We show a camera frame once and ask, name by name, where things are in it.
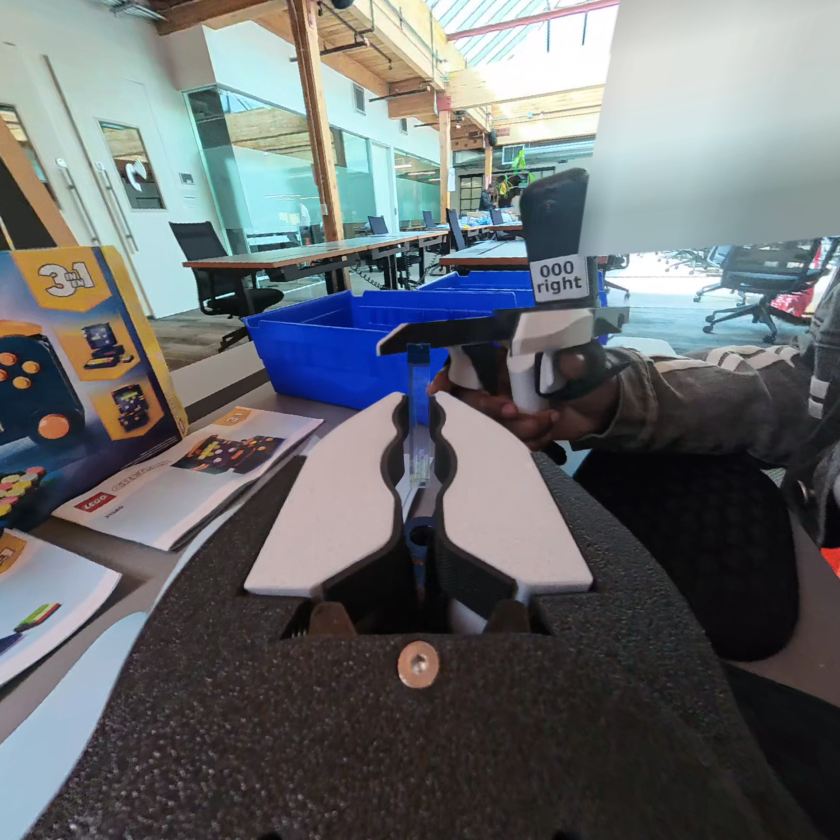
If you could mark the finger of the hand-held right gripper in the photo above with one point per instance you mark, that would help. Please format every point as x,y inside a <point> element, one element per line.
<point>446,331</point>

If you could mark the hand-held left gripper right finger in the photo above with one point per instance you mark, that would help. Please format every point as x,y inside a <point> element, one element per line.
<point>512,518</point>

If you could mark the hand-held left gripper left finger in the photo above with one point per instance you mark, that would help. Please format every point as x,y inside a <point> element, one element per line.
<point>328,518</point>

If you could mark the dark blue brick plate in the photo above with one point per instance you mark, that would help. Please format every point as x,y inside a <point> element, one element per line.
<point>418,353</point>

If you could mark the dark blue brick console model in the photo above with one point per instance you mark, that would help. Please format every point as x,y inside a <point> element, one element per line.
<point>420,544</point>

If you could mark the transparent brick window panel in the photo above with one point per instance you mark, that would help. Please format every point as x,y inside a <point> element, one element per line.
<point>420,446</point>

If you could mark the person's right forearm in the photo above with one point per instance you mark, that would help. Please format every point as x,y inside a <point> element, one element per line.
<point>689,394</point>

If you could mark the person's right hand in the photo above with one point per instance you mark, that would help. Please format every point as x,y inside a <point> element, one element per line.
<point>577,400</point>

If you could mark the green potted plant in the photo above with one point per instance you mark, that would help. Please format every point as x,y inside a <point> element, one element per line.
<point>515,170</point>

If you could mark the wooden office table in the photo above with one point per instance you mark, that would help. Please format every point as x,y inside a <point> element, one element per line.
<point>485,254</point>

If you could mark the blue plastic bin with divider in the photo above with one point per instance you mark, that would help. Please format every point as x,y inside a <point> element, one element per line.
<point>315,348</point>

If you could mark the long wooden table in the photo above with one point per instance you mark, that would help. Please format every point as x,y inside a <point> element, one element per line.
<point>315,253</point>

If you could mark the arcade cover instruction booklet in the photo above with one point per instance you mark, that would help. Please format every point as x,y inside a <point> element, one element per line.
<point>164,499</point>

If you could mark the black bumpy cushion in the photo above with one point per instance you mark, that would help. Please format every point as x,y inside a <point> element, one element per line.
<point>689,558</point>

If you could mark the black office chair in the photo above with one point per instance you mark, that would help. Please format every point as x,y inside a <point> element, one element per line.
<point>210,275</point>
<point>761,275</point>

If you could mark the yellow blue brick set box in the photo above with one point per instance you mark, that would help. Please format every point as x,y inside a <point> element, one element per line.
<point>79,380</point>

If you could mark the large black wall panel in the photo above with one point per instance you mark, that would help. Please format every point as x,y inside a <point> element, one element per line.
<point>16,216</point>

